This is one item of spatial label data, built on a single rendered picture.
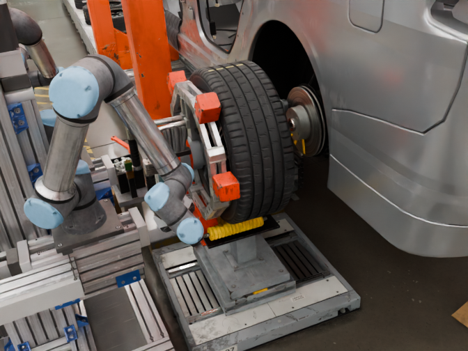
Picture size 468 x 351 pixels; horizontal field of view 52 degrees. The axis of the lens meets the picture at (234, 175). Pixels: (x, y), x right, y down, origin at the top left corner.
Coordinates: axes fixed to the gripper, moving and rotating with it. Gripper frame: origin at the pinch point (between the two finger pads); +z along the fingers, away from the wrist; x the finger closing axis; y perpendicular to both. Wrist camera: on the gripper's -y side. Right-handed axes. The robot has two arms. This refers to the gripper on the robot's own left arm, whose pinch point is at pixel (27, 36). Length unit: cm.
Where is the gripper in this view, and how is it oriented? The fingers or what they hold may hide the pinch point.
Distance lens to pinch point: 259.8
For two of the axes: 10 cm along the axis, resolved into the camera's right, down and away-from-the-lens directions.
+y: -0.7, 8.8, 4.8
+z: -1.9, -4.8, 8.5
